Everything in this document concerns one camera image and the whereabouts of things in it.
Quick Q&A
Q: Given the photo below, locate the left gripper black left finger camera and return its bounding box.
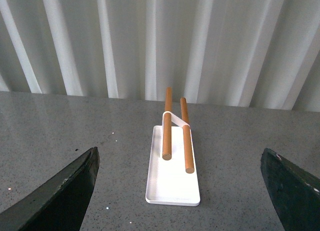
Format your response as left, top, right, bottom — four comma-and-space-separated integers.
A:
0, 147, 100, 231

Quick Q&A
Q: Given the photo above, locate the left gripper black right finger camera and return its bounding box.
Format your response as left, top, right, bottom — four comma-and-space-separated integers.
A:
260, 148, 320, 231

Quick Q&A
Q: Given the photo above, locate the white towel rack with wooden bars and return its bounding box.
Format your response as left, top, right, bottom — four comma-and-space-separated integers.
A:
145, 87, 201, 207

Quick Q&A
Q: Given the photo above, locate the white pleated curtain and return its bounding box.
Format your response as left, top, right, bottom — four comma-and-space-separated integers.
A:
0, 0, 320, 112

